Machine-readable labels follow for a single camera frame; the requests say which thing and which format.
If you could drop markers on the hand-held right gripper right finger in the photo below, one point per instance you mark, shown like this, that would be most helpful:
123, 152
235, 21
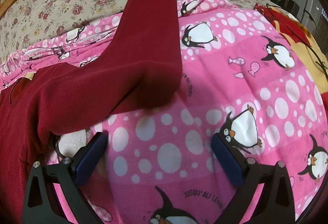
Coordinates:
226, 160

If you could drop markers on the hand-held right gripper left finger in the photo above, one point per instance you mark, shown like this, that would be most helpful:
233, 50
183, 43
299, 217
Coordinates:
91, 157

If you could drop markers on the red and yellow blanket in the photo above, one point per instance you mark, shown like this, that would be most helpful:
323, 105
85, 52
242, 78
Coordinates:
305, 49

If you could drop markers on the dark red sweater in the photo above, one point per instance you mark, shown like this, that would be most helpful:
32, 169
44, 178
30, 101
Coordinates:
107, 80

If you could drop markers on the pink penguin print blanket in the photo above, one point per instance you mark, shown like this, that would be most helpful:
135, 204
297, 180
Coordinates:
230, 80

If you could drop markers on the dark chair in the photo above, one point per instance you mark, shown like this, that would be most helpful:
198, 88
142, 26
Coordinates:
285, 4

